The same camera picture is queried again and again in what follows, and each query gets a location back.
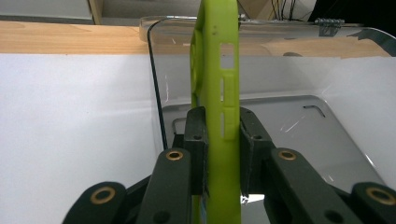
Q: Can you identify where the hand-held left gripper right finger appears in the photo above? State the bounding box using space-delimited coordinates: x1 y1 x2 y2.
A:
239 106 364 224

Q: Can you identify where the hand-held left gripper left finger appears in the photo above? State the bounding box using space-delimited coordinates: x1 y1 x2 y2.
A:
135 106 209 224

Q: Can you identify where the transparent grey storage box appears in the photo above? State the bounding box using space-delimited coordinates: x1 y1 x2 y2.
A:
138 14 396 224

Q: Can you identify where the green phone case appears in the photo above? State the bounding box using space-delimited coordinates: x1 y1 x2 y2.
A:
190 0 242 224

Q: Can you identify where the wooden table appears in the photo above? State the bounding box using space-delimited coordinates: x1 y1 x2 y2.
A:
0 20 390 60

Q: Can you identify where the black curtain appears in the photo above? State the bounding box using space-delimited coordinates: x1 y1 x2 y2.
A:
307 0 396 37

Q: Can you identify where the white cabinet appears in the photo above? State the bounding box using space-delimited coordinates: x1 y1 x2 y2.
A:
0 0 95 25

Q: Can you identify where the bundle of black hanging cables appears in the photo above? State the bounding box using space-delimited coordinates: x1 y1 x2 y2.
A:
270 0 314 22

